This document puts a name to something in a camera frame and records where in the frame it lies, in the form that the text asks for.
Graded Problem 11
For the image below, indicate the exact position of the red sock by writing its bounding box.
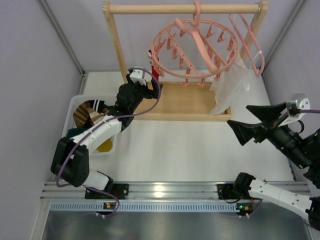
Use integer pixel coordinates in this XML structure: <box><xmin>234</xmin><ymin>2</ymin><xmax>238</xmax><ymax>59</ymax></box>
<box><xmin>147</xmin><ymin>49</ymin><xmax>160</xmax><ymax>80</ymax></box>

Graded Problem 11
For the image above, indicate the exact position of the brown striped sock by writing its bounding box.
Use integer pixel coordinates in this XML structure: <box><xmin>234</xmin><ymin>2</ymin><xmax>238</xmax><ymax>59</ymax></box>
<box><xmin>73</xmin><ymin>101</ymin><xmax>108</xmax><ymax>129</ymax></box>

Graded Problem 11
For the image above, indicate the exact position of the pink round clip hanger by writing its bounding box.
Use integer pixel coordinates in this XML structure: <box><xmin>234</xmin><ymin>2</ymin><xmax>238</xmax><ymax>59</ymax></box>
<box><xmin>150</xmin><ymin>1</ymin><xmax>239</xmax><ymax>86</ymax></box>

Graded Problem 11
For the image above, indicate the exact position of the teal sock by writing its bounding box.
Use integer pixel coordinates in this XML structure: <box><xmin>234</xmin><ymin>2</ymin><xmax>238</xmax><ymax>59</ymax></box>
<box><xmin>66</xmin><ymin>128</ymin><xmax>87</xmax><ymax>139</ymax></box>

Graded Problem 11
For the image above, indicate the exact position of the black white-striped sock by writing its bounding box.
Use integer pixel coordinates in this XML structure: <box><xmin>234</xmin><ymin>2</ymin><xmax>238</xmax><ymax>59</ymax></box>
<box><xmin>87</xmin><ymin>99</ymin><xmax>106</xmax><ymax>114</ymax></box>

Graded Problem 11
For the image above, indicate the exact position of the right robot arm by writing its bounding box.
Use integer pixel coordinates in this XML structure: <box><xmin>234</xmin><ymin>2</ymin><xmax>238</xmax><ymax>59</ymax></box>
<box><xmin>227</xmin><ymin>97</ymin><xmax>320</xmax><ymax>230</ymax></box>

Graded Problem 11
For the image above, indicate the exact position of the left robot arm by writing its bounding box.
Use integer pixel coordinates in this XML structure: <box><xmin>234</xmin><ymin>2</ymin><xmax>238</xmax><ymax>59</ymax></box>
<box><xmin>50</xmin><ymin>79</ymin><xmax>162</xmax><ymax>192</ymax></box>

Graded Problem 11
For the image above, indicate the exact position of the pink clothes hanger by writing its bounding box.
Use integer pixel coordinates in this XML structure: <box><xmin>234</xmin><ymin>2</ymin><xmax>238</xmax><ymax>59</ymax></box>
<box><xmin>228</xmin><ymin>13</ymin><xmax>266</xmax><ymax>78</ymax></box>

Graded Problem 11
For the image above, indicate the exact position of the wooden clothes rack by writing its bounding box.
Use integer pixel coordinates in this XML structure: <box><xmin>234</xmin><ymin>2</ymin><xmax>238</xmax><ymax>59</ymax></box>
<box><xmin>102</xmin><ymin>0</ymin><xmax>269</xmax><ymax>122</ymax></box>

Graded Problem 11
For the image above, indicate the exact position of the white sheer garment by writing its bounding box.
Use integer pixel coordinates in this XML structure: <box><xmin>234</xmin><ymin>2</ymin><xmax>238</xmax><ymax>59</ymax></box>
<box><xmin>209</xmin><ymin>54</ymin><xmax>250</xmax><ymax>115</ymax></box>

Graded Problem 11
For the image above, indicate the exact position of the yellow sock in basket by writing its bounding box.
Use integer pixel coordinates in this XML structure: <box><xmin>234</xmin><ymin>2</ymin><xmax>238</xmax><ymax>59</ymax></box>
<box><xmin>96</xmin><ymin>138</ymin><xmax>113</xmax><ymax>153</ymax></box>

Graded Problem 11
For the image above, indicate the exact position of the white plastic basket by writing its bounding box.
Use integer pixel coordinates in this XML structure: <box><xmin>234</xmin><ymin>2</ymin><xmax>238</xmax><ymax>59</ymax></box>
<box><xmin>62</xmin><ymin>93</ymin><xmax>117</xmax><ymax>157</ymax></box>

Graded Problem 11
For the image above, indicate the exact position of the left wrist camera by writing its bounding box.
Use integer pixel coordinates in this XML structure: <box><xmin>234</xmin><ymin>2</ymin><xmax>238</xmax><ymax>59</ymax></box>
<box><xmin>128</xmin><ymin>67</ymin><xmax>147</xmax><ymax>86</ymax></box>

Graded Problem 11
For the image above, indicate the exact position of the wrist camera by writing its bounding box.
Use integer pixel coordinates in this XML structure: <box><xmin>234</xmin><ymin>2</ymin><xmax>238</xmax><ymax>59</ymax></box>
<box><xmin>278</xmin><ymin>93</ymin><xmax>311</xmax><ymax>127</ymax></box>
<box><xmin>128</xmin><ymin>67</ymin><xmax>147</xmax><ymax>86</ymax></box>

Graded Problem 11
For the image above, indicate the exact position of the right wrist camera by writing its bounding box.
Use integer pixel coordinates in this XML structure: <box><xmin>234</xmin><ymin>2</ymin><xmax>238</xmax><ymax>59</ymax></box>
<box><xmin>278</xmin><ymin>93</ymin><xmax>311</xmax><ymax>127</ymax></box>

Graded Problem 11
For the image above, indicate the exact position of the aluminium mounting rail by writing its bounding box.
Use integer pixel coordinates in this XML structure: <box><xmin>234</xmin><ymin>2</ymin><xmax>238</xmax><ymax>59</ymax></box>
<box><xmin>40</xmin><ymin>181</ymin><xmax>312</xmax><ymax>217</ymax></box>

